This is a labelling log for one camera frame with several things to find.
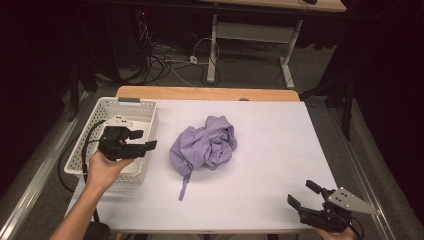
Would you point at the black computer mouse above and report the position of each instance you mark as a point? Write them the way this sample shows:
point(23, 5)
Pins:
point(310, 1)

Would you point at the light wooden desk top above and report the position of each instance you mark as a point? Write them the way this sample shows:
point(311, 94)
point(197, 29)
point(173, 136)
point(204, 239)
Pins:
point(283, 4)

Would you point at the person's left hand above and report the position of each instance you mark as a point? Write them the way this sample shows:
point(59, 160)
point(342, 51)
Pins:
point(103, 171)

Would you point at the person's right hand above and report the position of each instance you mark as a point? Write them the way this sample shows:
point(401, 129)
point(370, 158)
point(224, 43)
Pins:
point(335, 235)

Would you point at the white perforated plastic basket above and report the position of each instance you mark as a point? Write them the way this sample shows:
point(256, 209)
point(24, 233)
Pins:
point(146, 115)

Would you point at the black chair seat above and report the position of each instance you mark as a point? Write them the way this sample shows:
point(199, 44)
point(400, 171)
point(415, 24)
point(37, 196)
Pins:
point(98, 231)

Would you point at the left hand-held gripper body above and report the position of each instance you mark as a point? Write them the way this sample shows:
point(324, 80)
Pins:
point(116, 148)

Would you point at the purple garment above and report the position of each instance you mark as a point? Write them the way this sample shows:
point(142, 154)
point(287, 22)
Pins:
point(200, 146)

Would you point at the white table cover sheet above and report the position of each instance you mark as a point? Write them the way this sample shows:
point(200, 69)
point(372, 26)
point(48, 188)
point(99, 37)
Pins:
point(273, 156)

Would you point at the black metal stand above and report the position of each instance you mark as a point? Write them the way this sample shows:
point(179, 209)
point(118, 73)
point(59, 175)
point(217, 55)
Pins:
point(74, 93)

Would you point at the black computer tower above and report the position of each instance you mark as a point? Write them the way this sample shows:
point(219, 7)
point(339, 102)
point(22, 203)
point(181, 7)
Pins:
point(123, 36)

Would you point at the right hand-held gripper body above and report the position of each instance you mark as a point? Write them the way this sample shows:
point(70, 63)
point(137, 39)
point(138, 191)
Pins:
point(328, 215)

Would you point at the white power adapter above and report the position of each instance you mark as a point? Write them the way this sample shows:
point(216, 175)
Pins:
point(193, 59)

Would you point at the silver metal rail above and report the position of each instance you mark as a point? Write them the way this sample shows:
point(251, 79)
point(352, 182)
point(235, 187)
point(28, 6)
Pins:
point(363, 180)
point(33, 180)

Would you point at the white metal desk frame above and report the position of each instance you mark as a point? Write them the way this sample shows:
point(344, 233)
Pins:
point(253, 32)

